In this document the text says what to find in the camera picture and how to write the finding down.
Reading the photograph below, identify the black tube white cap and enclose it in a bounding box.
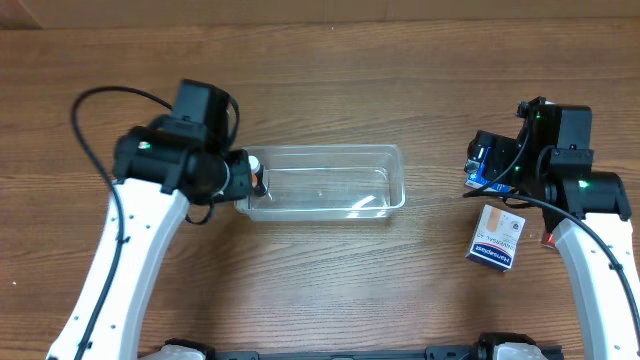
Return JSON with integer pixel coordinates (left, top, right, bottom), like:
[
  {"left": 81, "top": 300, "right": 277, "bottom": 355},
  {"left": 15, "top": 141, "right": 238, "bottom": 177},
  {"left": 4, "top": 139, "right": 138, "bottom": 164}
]
[{"left": 248, "top": 155, "right": 268, "bottom": 197}]

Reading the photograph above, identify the blue medicine box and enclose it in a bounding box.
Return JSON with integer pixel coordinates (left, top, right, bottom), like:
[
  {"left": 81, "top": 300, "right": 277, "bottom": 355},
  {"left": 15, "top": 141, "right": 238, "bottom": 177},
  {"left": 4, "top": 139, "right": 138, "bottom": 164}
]
[{"left": 465, "top": 157, "right": 512, "bottom": 193}]

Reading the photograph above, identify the white Hansaplast plaster box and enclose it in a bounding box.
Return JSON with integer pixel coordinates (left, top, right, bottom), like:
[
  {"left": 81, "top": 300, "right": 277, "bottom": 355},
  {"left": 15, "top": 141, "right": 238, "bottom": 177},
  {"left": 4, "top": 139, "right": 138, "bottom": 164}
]
[{"left": 465, "top": 205, "right": 526, "bottom": 272}]

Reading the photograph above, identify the clear plastic container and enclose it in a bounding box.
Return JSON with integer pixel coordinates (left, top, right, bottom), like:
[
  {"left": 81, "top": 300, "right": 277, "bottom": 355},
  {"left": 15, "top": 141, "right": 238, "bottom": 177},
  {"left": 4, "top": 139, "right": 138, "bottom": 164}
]
[{"left": 235, "top": 144, "right": 406, "bottom": 222}]

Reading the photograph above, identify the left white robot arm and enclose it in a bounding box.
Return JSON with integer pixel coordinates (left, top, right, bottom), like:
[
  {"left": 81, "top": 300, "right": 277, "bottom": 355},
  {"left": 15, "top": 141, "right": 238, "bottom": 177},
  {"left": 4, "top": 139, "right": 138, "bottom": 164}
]
[{"left": 47, "top": 127, "right": 261, "bottom": 359}]

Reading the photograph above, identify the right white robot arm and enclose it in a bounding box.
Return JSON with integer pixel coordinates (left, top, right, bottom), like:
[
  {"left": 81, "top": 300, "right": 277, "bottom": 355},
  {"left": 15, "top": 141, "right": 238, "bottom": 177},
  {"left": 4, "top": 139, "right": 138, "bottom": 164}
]
[{"left": 465, "top": 130, "right": 639, "bottom": 359}]

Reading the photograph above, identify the red Panadol box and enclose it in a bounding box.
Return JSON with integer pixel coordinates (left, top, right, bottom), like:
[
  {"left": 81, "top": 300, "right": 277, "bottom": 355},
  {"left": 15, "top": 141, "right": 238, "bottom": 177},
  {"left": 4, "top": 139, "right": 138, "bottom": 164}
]
[{"left": 540, "top": 232, "right": 556, "bottom": 249}]

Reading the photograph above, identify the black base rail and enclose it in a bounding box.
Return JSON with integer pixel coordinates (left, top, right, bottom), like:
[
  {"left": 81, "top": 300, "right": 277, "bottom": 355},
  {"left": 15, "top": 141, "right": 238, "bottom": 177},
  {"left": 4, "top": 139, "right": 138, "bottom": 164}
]
[{"left": 140, "top": 332, "right": 564, "bottom": 360}]

